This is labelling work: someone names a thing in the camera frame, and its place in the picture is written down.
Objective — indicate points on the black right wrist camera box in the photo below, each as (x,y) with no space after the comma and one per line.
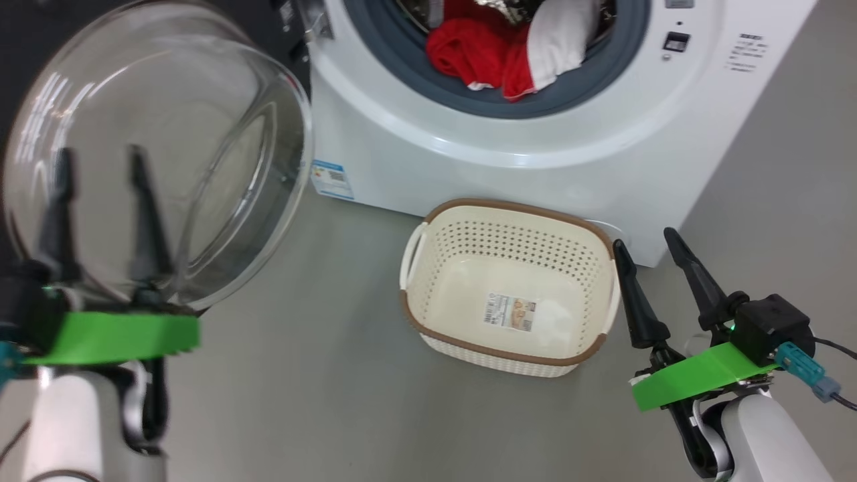
(770,325)

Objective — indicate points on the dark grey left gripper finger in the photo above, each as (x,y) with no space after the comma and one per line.
(61,234)
(150,248)

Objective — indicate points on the cream perforated basket brown rim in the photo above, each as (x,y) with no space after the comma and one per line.
(435,268)

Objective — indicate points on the blue energy label sticker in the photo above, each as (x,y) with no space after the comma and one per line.
(331,179)

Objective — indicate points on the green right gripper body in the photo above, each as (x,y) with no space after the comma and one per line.
(703,378)

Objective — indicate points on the red and white garment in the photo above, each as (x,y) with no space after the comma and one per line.
(469,53)

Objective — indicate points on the white front-load washing machine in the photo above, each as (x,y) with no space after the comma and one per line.
(535,147)

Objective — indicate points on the glass washing machine door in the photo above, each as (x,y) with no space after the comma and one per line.
(221,134)

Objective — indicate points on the silver metal door hinge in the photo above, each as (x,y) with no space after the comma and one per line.
(318,23)

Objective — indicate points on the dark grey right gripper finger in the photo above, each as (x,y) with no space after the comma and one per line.
(706,294)
(639,314)

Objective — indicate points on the printed paper label sticker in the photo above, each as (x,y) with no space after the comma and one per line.
(510,312)

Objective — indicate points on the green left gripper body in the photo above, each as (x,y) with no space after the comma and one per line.
(120,338)

